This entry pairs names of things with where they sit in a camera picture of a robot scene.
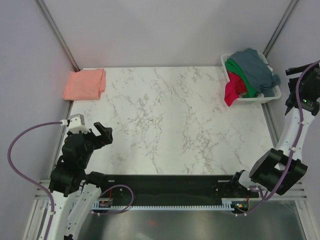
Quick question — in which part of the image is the blue-grey t-shirt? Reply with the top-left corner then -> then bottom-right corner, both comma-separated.
225,48 -> 281,98

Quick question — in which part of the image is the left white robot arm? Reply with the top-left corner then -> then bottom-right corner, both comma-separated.
39,122 -> 113,240

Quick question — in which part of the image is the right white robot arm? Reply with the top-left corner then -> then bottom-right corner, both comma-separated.
229,61 -> 320,200

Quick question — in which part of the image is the folded salmon pink t-shirt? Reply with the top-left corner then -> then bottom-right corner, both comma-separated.
62,68 -> 106,101

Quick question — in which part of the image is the magenta red t-shirt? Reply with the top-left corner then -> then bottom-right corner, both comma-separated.
224,71 -> 248,107

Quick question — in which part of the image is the white slotted cable duct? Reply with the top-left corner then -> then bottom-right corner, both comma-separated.
91,199 -> 249,215

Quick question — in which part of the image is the green t-shirt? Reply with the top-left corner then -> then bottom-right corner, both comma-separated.
225,57 -> 257,98

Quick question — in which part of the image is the white plastic laundry basket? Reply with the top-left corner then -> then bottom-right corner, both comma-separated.
220,53 -> 282,105

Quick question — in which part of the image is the right aluminium frame post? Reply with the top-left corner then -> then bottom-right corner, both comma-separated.
262,0 -> 300,57

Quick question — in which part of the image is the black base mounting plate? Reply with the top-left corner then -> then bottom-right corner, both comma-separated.
86,172 -> 258,207

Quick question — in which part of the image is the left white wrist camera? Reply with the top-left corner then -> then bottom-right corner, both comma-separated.
67,113 -> 90,134

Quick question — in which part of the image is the left aluminium frame post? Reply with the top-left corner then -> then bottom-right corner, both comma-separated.
34,0 -> 80,72

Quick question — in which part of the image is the aluminium frame post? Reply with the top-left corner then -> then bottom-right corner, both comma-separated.
262,0 -> 300,57
34,0 -> 80,72

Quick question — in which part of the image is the aluminium front rail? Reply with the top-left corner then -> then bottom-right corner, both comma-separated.
33,177 -> 308,201

